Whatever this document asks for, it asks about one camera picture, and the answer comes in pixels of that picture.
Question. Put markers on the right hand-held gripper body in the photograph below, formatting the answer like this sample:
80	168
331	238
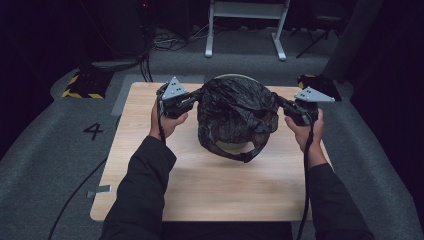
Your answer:
311	96

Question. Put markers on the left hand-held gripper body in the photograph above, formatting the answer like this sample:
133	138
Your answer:
175	90

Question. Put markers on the black plastic garbage bag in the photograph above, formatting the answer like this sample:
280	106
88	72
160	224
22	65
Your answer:
233	106

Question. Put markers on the green plastic trash bin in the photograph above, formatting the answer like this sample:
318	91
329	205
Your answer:
233	145

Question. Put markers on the person's left hand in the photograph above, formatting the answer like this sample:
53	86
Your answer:
163	128

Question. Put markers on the person's right hand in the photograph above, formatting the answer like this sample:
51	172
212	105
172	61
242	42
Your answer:
313	136

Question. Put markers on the black tripod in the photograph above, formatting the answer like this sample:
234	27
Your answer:
316	38

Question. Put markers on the grey curtain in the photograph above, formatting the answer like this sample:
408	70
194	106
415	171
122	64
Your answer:
350	40

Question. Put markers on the dark equipment cabinet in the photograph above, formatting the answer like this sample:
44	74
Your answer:
123	30

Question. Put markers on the white metal stand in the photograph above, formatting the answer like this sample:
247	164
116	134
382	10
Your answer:
245	9

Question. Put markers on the grey tape strip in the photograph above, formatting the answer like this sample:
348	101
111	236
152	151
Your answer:
100	190

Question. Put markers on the person's dark lap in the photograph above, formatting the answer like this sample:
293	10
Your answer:
226	231

